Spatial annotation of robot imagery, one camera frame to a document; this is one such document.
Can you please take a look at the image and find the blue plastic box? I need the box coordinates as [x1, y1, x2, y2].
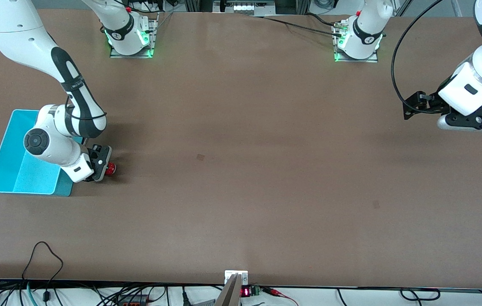
[0, 109, 85, 197]

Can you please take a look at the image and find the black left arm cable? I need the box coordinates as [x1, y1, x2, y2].
[391, 0, 444, 113]

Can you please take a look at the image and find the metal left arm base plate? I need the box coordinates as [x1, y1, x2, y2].
[333, 19, 379, 64]

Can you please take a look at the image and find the thin black looped cable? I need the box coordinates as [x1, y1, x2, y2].
[22, 241, 64, 299]

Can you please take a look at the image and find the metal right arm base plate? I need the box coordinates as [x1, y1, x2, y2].
[109, 12, 159, 59]

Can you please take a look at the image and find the black cable to arm base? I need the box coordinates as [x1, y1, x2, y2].
[247, 13, 344, 36]

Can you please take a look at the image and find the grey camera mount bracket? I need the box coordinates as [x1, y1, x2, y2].
[214, 270, 249, 306]

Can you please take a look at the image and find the black coiled cable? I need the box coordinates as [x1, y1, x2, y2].
[399, 288, 441, 302]

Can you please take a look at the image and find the aluminium frame with light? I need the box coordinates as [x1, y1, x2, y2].
[213, 0, 276, 17]

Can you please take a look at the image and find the red clip wire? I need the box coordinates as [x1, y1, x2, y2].
[261, 286, 300, 306]

